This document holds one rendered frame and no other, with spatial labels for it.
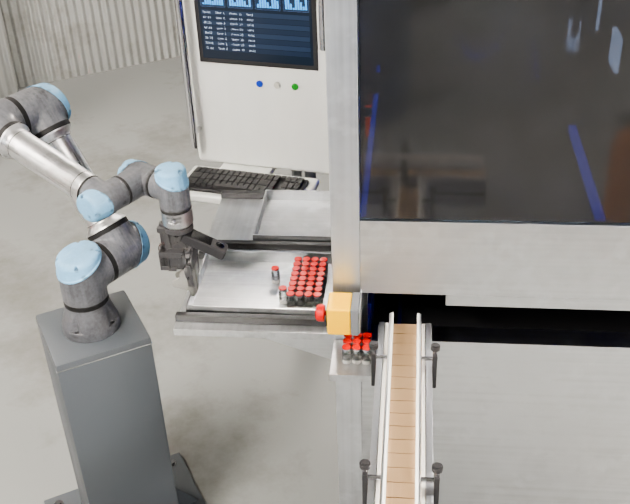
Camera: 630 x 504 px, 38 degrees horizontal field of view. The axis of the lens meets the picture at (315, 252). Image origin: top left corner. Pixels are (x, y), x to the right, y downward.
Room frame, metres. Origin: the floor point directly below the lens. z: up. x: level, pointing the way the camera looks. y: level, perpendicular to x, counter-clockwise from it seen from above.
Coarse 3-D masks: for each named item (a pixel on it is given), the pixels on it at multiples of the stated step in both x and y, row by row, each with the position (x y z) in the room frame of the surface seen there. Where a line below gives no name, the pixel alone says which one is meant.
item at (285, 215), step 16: (272, 192) 2.45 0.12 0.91; (288, 192) 2.44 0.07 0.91; (304, 192) 2.44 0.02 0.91; (320, 192) 2.43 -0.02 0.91; (272, 208) 2.40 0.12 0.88; (288, 208) 2.39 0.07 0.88; (304, 208) 2.39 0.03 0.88; (320, 208) 2.39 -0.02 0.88; (256, 224) 2.25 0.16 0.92; (272, 224) 2.31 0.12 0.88; (288, 224) 2.30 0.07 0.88; (304, 224) 2.30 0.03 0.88; (320, 224) 2.29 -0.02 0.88; (272, 240) 2.19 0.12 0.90; (288, 240) 2.19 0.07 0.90; (304, 240) 2.18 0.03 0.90; (320, 240) 2.18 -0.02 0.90
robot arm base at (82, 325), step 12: (108, 300) 1.97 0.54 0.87; (72, 312) 1.93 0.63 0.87; (84, 312) 1.92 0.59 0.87; (96, 312) 1.93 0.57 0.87; (108, 312) 1.96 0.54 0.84; (72, 324) 1.92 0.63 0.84; (84, 324) 1.91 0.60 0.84; (96, 324) 1.92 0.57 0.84; (108, 324) 1.94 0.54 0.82; (72, 336) 1.91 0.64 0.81; (84, 336) 1.90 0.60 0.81; (96, 336) 1.91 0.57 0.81; (108, 336) 1.92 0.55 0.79
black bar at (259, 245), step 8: (224, 240) 2.20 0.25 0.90; (232, 240) 2.20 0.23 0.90; (240, 240) 2.20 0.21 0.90; (248, 240) 2.19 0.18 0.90; (256, 240) 2.19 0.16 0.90; (232, 248) 2.18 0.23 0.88; (240, 248) 2.18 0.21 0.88; (248, 248) 2.18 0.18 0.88; (256, 248) 2.18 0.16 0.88; (264, 248) 2.17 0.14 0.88; (272, 248) 2.17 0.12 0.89; (280, 248) 2.17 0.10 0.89; (288, 248) 2.17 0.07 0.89; (296, 248) 2.16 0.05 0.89; (304, 248) 2.16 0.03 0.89; (312, 248) 2.16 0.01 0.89; (320, 248) 2.15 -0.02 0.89; (328, 248) 2.15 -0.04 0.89
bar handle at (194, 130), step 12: (180, 0) 2.83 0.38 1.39; (180, 12) 2.82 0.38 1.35; (180, 24) 2.82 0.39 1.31; (180, 36) 2.82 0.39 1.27; (180, 48) 2.83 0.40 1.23; (192, 96) 2.83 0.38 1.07; (192, 108) 2.83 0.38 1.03; (192, 120) 2.82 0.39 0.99; (192, 132) 2.82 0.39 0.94; (192, 144) 2.83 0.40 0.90
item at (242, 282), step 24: (216, 264) 2.11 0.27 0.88; (240, 264) 2.10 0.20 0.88; (264, 264) 2.10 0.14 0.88; (288, 264) 2.09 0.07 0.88; (216, 288) 1.99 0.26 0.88; (240, 288) 1.99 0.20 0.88; (264, 288) 1.98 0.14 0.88; (216, 312) 1.87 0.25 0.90; (240, 312) 1.86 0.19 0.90; (264, 312) 1.85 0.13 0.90; (288, 312) 1.84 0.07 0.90; (312, 312) 1.83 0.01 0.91
